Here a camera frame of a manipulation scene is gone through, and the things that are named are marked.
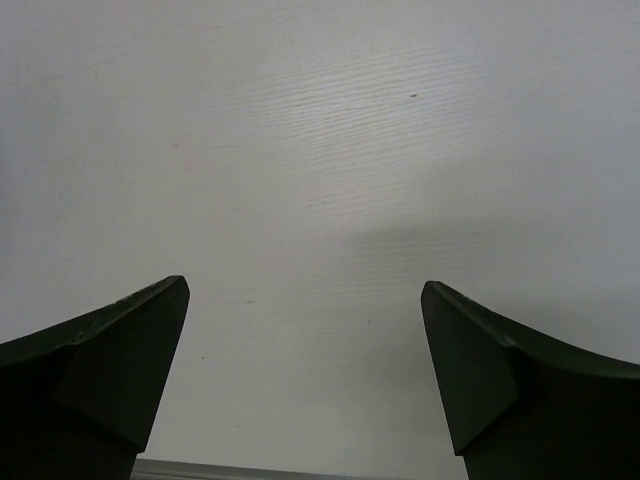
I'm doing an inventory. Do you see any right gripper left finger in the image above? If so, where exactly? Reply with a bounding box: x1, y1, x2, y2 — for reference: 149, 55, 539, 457
1, 275, 190, 480

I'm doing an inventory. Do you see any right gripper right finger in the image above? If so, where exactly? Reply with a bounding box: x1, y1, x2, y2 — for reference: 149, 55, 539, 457
421, 281, 639, 479

